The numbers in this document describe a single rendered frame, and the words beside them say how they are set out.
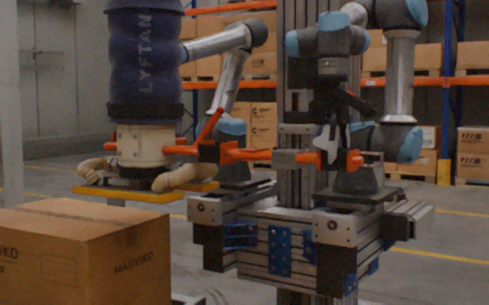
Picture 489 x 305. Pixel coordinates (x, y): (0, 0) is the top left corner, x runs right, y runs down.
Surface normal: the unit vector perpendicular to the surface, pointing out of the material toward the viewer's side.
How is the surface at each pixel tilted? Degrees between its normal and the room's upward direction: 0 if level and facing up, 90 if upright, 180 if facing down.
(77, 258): 90
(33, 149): 89
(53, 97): 90
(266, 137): 92
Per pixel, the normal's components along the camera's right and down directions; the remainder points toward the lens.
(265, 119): -0.52, 0.13
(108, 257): 0.87, 0.04
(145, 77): 0.33, -0.21
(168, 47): 0.67, -0.26
